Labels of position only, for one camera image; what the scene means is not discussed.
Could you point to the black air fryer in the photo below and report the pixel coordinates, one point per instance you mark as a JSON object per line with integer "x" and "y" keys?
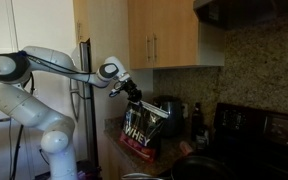
{"x": 174, "y": 123}

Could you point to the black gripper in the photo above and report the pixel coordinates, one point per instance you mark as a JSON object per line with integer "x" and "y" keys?
{"x": 134, "y": 94}

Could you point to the stainless steel refrigerator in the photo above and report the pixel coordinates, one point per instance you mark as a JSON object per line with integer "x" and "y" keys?
{"x": 82, "y": 103}

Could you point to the black stove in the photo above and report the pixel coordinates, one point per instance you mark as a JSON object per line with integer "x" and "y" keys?
{"x": 253, "y": 143}

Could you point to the silver pot rim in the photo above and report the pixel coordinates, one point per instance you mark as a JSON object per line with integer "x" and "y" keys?
{"x": 138, "y": 176}

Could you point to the wooden upper cabinet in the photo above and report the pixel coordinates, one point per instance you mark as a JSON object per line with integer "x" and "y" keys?
{"x": 168, "y": 34}

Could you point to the small dark spice jar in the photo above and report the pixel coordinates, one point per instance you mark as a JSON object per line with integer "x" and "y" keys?
{"x": 202, "y": 139}

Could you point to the dark glass bottle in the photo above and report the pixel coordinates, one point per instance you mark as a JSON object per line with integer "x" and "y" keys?
{"x": 196, "y": 122}

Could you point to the black range hood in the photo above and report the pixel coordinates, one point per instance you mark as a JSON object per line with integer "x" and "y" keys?
{"x": 231, "y": 14}

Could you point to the black frying pan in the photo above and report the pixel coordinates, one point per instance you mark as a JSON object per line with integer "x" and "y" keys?
{"x": 194, "y": 167}

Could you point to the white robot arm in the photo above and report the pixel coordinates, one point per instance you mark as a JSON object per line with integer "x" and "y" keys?
{"x": 57, "y": 128}

